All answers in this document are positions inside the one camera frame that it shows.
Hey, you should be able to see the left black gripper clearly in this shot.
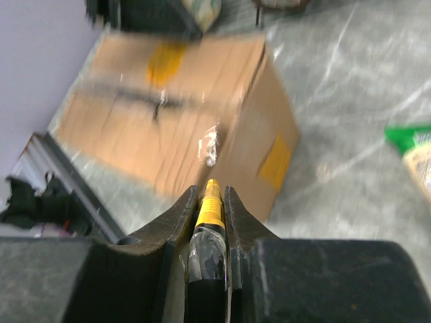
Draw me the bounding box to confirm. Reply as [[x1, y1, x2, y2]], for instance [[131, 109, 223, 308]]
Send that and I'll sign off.
[[85, 0, 203, 40]]

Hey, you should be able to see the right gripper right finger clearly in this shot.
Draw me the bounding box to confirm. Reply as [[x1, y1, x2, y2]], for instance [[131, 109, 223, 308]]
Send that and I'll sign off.
[[224, 186, 430, 322]]

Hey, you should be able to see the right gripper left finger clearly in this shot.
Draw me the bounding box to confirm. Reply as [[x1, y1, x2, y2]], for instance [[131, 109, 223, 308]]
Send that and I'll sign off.
[[1, 186, 199, 322]]

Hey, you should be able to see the yellow utility knife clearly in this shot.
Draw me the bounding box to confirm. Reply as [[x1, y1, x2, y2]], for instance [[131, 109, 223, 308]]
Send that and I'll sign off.
[[185, 179, 229, 323]]

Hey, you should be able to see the brown cardboard express box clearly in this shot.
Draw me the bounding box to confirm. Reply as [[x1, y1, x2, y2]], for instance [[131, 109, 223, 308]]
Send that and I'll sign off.
[[56, 34, 300, 221]]

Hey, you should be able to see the white can in rack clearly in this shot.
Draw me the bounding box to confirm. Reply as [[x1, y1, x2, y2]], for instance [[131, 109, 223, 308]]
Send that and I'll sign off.
[[181, 0, 222, 33]]

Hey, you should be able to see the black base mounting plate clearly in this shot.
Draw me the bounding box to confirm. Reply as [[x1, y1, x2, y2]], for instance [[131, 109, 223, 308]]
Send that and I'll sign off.
[[1, 172, 93, 236]]

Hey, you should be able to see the green snack bag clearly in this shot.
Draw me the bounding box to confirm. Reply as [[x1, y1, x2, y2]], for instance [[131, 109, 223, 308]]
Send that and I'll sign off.
[[385, 124, 430, 202]]

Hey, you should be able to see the aluminium rail frame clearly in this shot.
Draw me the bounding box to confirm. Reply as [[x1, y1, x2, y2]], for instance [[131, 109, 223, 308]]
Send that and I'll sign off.
[[10, 133, 127, 244]]

